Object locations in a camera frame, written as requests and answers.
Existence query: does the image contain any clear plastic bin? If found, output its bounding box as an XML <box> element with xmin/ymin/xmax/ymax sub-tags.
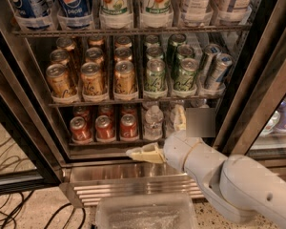
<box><xmin>95</xmin><ymin>193</ymin><xmax>198</xmax><ymax>229</ymax></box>

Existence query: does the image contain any open fridge glass door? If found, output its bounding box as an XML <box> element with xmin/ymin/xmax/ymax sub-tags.
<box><xmin>0</xmin><ymin>15</ymin><xmax>63</xmax><ymax>195</ymax></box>

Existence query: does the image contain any silver blue can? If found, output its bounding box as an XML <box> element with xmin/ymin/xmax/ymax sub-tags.
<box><xmin>205</xmin><ymin>53</ymin><xmax>233</xmax><ymax>91</ymax></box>
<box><xmin>200</xmin><ymin>43</ymin><xmax>221</xmax><ymax>77</ymax></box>

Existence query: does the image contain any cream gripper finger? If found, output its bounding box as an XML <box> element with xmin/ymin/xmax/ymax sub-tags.
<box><xmin>126</xmin><ymin>142</ymin><xmax>166</xmax><ymax>164</ymax></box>
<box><xmin>174</xmin><ymin>105</ymin><xmax>186</xmax><ymax>131</ymax></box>

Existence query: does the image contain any front dark green can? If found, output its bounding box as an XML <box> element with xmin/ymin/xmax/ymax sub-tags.
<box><xmin>174</xmin><ymin>58</ymin><xmax>198</xmax><ymax>92</ymax></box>

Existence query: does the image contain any middle clear water bottle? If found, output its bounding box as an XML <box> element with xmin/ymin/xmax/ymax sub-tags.
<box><xmin>166</xmin><ymin>105</ymin><xmax>181</xmax><ymax>136</ymax></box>

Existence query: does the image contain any front silver blue can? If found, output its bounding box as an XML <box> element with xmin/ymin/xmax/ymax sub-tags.
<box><xmin>205</xmin><ymin>53</ymin><xmax>233</xmax><ymax>91</ymax></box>

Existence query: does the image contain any back left red can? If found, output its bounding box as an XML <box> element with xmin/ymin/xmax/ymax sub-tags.
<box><xmin>73</xmin><ymin>106</ymin><xmax>91</xmax><ymax>122</ymax></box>

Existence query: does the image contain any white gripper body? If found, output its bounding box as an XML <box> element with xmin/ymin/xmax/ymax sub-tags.
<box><xmin>163</xmin><ymin>130</ymin><xmax>202</xmax><ymax>172</ymax></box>

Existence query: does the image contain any red can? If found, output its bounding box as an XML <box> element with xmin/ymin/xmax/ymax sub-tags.
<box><xmin>120</xmin><ymin>114</ymin><xmax>137</xmax><ymax>138</ymax></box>
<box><xmin>98</xmin><ymin>105</ymin><xmax>114</xmax><ymax>118</ymax></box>
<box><xmin>70</xmin><ymin>116</ymin><xmax>92</xmax><ymax>141</ymax></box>
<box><xmin>73</xmin><ymin>106</ymin><xmax>91</xmax><ymax>122</ymax></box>
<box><xmin>95</xmin><ymin>115</ymin><xmax>114</xmax><ymax>139</ymax></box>
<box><xmin>121</xmin><ymin>104</ymin><xmax>137</xmax><ymax>116</ymax></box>

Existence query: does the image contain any light green can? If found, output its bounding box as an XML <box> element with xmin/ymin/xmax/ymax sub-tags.
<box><xmin>145</xmin><ymin>59</ymin><xmax>165</xmax><ymax>93</ymax></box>
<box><xmin>144</xmin><ymin>34</ymin><xmax>160</xmax><ymax>48</ymax></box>
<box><xmin>146</xmin><ymin>46</ymin><xmax>164</xmax><ymax>60</ymax></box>

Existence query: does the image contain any middle centre gold can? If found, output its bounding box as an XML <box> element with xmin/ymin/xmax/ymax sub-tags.
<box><xmin>85</xmin><ymin>47</ymin><xmax>104</xmax><ymax>64</ymax></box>

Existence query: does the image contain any back silver blue can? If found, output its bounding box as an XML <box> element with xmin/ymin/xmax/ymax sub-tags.
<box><xmin>200</xmin><ymin>43</ymin><xmax>221</xmax><ymax>77</ymax></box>

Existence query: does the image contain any back right gold can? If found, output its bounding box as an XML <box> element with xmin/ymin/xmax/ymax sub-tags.
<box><xmin>114</xmin><ymin>35</ymin><xmax>133</xmax><ymax>48</ymax></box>

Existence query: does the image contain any back left gold can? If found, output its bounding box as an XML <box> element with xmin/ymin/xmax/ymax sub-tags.
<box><xmin>56</xmin><ymin>36</ymin><xmax>78</xmax><ymax>59</ymax></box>

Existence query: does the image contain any front middle gold can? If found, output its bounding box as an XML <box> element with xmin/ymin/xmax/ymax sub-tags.
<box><xmin>81</xmin><ymin>62</ymin><xmax>105</xmax><ymax>96</ymax></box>

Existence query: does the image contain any top wire shelf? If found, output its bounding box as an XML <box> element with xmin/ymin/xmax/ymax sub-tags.
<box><xmin>12</xmin><ymin>25</ymin><xmax>251</xmax><ymax>37</ymax></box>

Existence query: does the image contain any front left gold can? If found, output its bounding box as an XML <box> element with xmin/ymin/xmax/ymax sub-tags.
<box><xmin>46</xmin><ymin>64</ymin><xmax>76</xmax><ymax>98</ymax></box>

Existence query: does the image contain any steel fridge base grille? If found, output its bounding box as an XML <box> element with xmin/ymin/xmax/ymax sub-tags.
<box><xmin>59</xmin><ymin>162</ymin><xmax>204</xmax><ymax>208</ymax></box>

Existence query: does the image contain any front right gold can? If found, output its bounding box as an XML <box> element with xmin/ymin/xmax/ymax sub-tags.
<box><xmin>114</xmin><ymin>60</ymin><xmax>136</xmax><ymax>94</ymax></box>

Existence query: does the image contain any back dark green can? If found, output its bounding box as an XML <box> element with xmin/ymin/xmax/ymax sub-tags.
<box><xmin>167</xmin><ymin>33</ymin><xmax>187</xmax><ymax>65</ymax></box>

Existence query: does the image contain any wire shelf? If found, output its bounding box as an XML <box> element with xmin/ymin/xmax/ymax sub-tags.
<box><xmin>69</xmin><ymin>138</ymin><xmax>165</xmax><ymax>147</ymax></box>
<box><xmin>48</xmin><ymin>95</ymin><xmax>223</xmax><ymax>108</ymax></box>
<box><xmin>12</xmin><ymin>25</ymin><xmax>251</xmax><ymax>37</ymax></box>

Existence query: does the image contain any back centre gold can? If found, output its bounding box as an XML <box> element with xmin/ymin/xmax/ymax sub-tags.
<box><xmin>87</xmin><ymin>35</ymin><xmax>105</xmax><ymax>48</ymax></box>

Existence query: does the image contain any clear water bottle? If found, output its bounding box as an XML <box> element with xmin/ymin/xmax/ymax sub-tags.
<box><xmin>166</xmin><ymin>105</ymin><xmax>181</xmax><ymax>136</ymax></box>
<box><xmin>144</xmin><ymin>105</ymin><xmax>164</xmax><ymax>140</ymax></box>

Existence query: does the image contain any bottom wire shelf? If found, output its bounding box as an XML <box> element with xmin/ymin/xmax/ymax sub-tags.
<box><xmin>69</xmin><ymin>138</ymin><xmax>165</xmax><ymax>147</ymax></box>

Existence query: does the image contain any back middle red can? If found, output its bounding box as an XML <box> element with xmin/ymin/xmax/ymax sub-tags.
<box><xmin>98</xmin><ymin>105</ymin><xmax>114</xmax><ymax>118</ymax></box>

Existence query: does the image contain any right fridge glass door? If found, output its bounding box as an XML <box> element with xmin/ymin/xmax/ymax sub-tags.
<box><xmin>222</xmin><ymin>10</ymin><xmax>286</xmax><ymax>169</ymax></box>

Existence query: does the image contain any left clear water bottle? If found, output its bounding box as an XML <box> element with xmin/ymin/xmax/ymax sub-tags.
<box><xmin>144</xmin><ymin>105</ymin><xmax>164</xmax><ymax>140</ymax></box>

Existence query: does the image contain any front middle red can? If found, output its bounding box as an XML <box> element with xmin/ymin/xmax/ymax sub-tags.
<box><xmin>95</xmin><ymin>115</ymin><xmax>114</xmax><ymax>139</ymax></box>

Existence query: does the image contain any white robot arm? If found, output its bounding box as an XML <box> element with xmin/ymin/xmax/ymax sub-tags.
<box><xmin>126</xmin><ymin>108</ymin><xmax>286</xmax><ymax>229</ymax></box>

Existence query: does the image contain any middle left gold can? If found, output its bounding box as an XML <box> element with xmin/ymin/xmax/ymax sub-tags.
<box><xmin>50</xmin><ymin>49</ymin><xmax>72</xmax><ymax>68</ymax></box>

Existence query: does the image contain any dark green can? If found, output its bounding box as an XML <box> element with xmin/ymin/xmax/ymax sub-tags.
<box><xmin>174</xmin><ymin>44</ymin><xmax>194</xmax><ymax>66</ymax></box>
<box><xmin>174</xmin><ymin>58</ymin><xmax>198</xmax><ymax>92</ymax></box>
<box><xmin>167</xmin><ymin>33</ymin><xmax>187</xmax><ymax>65</ymax></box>

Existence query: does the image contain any middle dark green can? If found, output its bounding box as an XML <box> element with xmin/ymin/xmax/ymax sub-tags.
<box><xmin>174</xmin><ymin>44</ymin><xmax>194</xmax><ymax>66</ymax></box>

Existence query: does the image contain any gold can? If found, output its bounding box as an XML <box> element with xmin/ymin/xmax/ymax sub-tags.
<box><xmin>85</xmin><ymin>47</ymin><xmax>104</xmax><ymax>64</ymax></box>
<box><xmin>56</xmin><ymin>36</ymin><xmax>78</xmax><ymax>59</ymax></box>
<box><xmin>114</xmin><ymin>60</ymin><xmax>136</xmax><ymax>94</ymax></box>
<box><xmin>114</xmin><ymin>47</ymin><xmax>133</xmax><ymax>62</ymax></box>
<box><xmin>81</xmin><ymin>62</ymin><xmax>105</xmax><ymax>96</ymax></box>
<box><xmin>50</xmin><ymin>49</ymin><xmax>72</xmax><ymax>68</ymax></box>
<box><xmin>46</xmin><ymin>64</ymin><xmax>76</xmax><ymax>98</ymax></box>
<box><xmin>114</xmin><ymin>35</ymin><xmax>133</xmax><ymax>48</ymax></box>
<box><xmin>87</xmin><ymin>35</ymin><xmax>105</xmax><ymax>48</ymax></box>

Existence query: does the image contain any middle wire shelf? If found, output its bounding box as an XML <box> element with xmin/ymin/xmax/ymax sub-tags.
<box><xmin>48</xmin><ymin>95</ymin><xmax>223</xmax><ymax>108</ymax></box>

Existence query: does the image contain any back right red can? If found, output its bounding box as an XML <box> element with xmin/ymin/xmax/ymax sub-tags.
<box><xmin>121</xmin><ymin>104</ymin><xmax>137</xmax><ymax>116</ymax></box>

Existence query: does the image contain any middle right gold can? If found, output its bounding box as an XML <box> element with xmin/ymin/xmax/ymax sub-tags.
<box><xmin>114</xmin><ymin>47</ymin><xmax>133</xmax><ymax>62</ymax></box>

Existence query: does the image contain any front right red can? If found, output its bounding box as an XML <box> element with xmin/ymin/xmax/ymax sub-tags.
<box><xmin>120</xmin><ymin>114</ymin><xmax>137</xmax><ymax>138</ymax></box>

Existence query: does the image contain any front left red can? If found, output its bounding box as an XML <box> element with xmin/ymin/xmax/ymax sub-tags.
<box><xmin>70</xmin><ymin>116</ymin><xmax>92</xmax><ymax>141</ymax></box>

